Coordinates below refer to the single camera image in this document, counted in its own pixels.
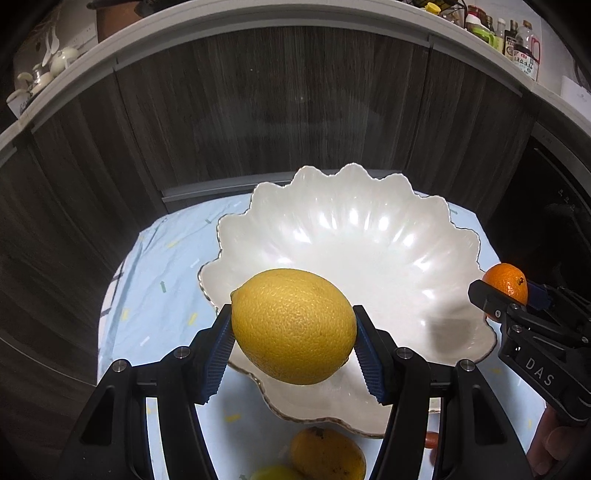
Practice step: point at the red cherry tomato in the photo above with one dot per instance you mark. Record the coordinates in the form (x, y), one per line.
(431, 441)

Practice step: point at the yellow lemon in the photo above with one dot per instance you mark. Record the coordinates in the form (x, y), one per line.
(291, 323)

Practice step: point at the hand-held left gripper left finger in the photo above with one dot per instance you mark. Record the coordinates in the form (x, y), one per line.
(217, 364)

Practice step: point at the light blue patterned tablecloth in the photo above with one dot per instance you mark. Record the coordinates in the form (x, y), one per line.
(152, 286)

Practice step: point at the dark soy sauce bottle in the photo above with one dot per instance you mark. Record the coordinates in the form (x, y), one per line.
(510, 44)

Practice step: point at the orange tangerine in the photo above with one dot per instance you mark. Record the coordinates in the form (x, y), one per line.
(505, 284)

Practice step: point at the black built-in oven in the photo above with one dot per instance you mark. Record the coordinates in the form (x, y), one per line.
(554, 194)

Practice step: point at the yellow cap bottle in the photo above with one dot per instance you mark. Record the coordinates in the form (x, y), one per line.
(432, 7)

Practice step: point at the grey kitchen countertop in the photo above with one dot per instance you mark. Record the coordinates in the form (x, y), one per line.
(277, 16)

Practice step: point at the white box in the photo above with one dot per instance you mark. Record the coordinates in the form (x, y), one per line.
(576, 94)

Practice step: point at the white ceramic jar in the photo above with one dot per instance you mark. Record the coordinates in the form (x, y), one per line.
(40, 77)
(18, 97)

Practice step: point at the white scalloped ceramic bowl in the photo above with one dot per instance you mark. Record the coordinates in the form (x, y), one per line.
(369, 240)

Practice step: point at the yellow-orange mango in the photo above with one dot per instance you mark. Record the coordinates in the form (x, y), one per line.
(328, 454)

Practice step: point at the brown jar with red lid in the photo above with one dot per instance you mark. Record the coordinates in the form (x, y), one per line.
(474, 14)

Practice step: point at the green plastic cup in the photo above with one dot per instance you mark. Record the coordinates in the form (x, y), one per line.
(484, 33)

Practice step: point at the green apple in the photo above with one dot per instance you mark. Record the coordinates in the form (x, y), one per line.
(274, 474)

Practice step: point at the white ceramic spoon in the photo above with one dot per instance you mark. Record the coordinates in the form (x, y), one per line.
(51, 46)

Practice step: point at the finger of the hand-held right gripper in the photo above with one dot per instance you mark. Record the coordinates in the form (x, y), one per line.
(540, 295)
(487, 297)

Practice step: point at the brown cooking pot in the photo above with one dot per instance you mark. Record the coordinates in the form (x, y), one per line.
(117, 18)

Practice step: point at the person's right hand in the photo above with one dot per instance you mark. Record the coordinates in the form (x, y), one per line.
(554, 443)

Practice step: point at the dark wood cabinet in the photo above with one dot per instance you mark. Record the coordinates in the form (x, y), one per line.
(277, 115)

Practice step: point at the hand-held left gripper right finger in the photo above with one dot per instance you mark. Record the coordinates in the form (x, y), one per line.
(367, 364)

